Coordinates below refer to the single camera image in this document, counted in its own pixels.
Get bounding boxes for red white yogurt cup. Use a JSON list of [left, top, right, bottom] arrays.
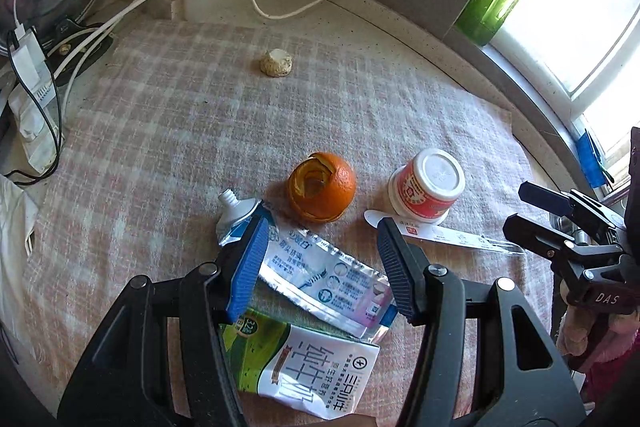
[[387, 147, 465, 225]]

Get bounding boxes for green white milk carton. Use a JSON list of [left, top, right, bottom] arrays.
[[221, 309, 380, 421]]

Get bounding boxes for squeezed toothpaste tube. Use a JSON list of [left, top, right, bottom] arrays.
[[216, 188, 397, 343]]

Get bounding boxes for orange peel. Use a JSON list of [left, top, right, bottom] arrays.
[[285, 152, 357, 223]]

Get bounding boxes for small beige nut shell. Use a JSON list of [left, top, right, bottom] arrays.
[[259, 49, 293, 78]]

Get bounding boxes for hand in pink glove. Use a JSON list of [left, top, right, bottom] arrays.
[[556, 282, 639, 373]]

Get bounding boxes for white plastic bag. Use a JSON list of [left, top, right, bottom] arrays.
[[0, 176, 38, 343]]

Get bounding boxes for pink plaid cloth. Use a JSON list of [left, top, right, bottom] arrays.
[[24, 20, 532, 395]]

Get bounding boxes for white power strip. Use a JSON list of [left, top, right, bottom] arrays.
[[9, 25, 60, 176]]

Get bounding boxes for black cable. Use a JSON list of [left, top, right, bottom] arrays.
[[4, 28, 65, 186]]

